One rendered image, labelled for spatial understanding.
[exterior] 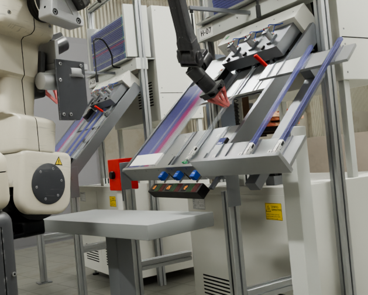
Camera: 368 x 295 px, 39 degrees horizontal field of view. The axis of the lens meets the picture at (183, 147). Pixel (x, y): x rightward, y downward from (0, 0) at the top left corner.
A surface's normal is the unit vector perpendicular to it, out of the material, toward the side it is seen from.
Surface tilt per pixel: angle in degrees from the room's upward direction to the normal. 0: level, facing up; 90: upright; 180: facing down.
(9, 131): 82
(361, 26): 90
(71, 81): 90
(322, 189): 90
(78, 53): 90
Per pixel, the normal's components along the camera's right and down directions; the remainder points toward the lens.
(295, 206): -0.77, 0.06
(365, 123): 0.68, -0.07
